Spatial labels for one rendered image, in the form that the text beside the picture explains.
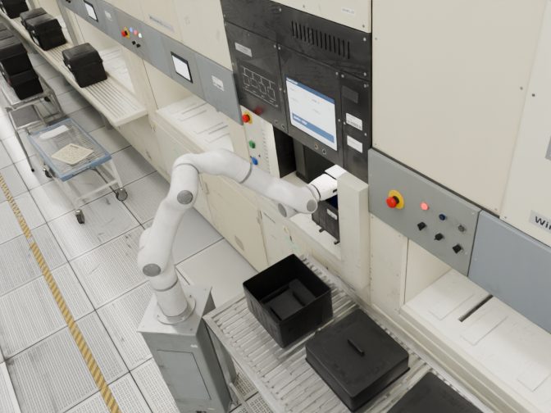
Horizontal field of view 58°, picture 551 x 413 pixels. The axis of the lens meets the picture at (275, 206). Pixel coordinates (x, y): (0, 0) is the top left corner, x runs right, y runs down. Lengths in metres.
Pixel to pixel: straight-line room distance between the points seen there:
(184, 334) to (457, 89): 1.51
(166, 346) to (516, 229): 1.59
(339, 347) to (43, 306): 2.39
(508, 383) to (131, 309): 2.39
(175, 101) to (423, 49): 2.65
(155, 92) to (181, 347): 1.99
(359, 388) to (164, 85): 2.58
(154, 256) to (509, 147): 1.33
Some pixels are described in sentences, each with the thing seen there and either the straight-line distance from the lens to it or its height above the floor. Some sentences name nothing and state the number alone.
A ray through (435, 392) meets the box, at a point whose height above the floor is 1.01.
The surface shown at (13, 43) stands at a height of 0.98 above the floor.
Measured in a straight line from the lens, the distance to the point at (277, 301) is 2.29.
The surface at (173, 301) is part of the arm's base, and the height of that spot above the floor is 0.86.
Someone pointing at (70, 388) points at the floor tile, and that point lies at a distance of 3.33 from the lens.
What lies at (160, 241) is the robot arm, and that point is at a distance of 2.01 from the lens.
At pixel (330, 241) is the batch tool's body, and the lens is 2.37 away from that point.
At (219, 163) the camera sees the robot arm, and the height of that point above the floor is 1.52.
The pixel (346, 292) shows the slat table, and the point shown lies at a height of 0.76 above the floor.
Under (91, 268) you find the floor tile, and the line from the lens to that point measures 3.95.
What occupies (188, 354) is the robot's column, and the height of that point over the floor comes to 0.60.
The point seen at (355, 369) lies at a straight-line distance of 1.96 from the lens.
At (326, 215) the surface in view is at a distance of 2.16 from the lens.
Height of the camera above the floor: 2.53
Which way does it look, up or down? 40 degrees down
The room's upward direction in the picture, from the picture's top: 9 degrees counter-clockwise
